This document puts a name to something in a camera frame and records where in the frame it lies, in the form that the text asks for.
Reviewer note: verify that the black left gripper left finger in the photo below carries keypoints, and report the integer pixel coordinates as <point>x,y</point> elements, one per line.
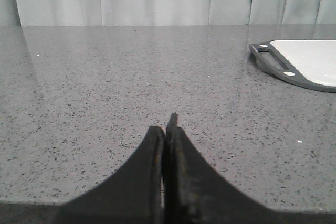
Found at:
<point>131,195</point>

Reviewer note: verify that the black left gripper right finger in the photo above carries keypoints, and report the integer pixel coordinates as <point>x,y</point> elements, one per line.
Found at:
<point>195,193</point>

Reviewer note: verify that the white cutting board grey rim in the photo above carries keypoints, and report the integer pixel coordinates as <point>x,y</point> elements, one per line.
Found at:
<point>305,63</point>

